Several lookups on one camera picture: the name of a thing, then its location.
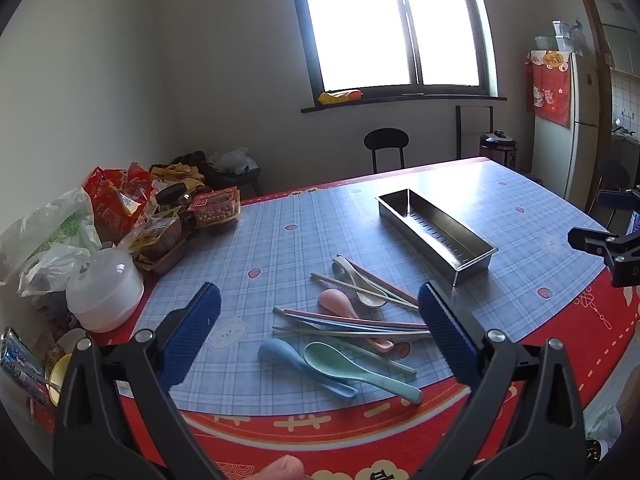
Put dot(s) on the brown snack tray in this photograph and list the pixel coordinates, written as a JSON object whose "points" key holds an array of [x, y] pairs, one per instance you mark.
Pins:
{"points": [[160, 245]]}

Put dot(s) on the blue plaid red-edged tablecloth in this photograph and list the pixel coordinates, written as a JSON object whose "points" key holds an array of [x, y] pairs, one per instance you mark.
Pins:
{"points": [[300, 210]]}

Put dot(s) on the metal utensil box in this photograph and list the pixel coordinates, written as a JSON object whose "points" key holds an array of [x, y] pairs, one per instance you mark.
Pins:
{"points": [[440, 240]]}

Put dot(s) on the blue spoon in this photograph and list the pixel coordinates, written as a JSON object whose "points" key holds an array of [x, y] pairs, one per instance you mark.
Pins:
{"points": [[277, 351]]}

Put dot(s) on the cream mug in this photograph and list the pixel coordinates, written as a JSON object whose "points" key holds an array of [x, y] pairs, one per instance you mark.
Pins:
{"points": [[70, 341]]}

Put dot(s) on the dark clothing pile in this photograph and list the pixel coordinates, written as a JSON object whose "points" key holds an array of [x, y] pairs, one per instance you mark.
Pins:
{"points": [[192, 157]]}

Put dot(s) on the red snack bag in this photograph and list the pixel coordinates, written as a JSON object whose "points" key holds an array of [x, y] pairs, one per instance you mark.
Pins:
{"points": [[115, 200]]}

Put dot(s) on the clear plastic containers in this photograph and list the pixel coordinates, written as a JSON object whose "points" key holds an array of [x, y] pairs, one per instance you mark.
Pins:
{"points": [[562, 37]]}

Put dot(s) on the yellow plush toy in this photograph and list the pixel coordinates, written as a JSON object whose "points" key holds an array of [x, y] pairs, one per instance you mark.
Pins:
{"points": [[340, 96]]}

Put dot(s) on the green spoon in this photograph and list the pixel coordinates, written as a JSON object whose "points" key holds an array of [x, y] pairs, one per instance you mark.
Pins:
{"points": [[322, 356]]}

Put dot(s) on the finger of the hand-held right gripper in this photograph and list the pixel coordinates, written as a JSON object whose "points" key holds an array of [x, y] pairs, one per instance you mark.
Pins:
{"points": [[620, 199], [590, 242]]}

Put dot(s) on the dark-framed window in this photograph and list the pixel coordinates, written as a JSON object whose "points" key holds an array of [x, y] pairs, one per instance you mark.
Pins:
{"points": [[395, 20]]}

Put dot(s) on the black rice cooker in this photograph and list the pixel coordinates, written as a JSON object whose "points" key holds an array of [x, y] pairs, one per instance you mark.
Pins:
{"points": [[497, 150]]}

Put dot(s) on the pink spoon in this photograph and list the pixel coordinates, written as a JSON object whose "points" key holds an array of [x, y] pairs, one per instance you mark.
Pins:
{"points": [[336, 304]]}

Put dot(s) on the blue foil packet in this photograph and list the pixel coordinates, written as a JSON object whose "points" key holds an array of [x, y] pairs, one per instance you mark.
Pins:
{"points": [[20, 365]]}

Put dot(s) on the white fridge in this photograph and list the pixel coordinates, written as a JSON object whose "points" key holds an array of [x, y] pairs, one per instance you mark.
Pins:
{"points": [[585, 120]]}

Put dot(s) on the yellow bowl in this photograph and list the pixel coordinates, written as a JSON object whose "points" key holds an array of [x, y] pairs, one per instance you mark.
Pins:
{"points": [[57, 375]]}

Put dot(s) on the black round-backed chair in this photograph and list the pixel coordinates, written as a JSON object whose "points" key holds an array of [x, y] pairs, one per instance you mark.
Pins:
{"points": [[386, 140]]}

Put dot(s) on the person's left hand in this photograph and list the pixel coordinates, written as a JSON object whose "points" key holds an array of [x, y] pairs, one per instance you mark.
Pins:
{"points": [[282, 469]]}

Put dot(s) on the green white plastic bag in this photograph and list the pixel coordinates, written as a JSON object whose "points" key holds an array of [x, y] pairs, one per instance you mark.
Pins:
{"points": [[50, 225]]}

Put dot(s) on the red printed cloth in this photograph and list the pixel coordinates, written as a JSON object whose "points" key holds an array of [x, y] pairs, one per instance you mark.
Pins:
{"points": [[550, 90]]}

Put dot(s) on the white lidded plastic container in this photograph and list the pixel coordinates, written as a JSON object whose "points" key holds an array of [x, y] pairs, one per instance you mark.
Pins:
{"points": [[105, 290]]}

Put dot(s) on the clear plastic bag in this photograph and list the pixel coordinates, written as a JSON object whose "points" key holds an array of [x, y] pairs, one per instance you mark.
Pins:
{"points": [[232, 160]]}

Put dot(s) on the black-lidded jar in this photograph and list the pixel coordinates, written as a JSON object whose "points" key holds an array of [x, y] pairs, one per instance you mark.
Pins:
{"points": [[172, 200]]}

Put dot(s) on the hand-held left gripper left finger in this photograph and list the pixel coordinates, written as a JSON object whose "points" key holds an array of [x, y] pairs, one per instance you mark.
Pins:
{"points": [[192, 335]]}

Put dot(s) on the beige spoon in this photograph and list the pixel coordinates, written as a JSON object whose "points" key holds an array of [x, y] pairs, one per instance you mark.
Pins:
{"points": [[371, 299]]}

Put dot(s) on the black metal frame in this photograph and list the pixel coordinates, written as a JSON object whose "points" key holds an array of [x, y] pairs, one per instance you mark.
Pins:
{"points": [[458, 132]]}

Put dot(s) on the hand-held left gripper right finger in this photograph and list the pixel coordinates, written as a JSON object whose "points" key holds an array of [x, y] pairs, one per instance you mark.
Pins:
{"points": [[445, 335]]}

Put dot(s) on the clear peanut tray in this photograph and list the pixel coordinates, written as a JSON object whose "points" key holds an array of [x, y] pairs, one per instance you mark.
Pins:
{"points": [[215, 207]]}

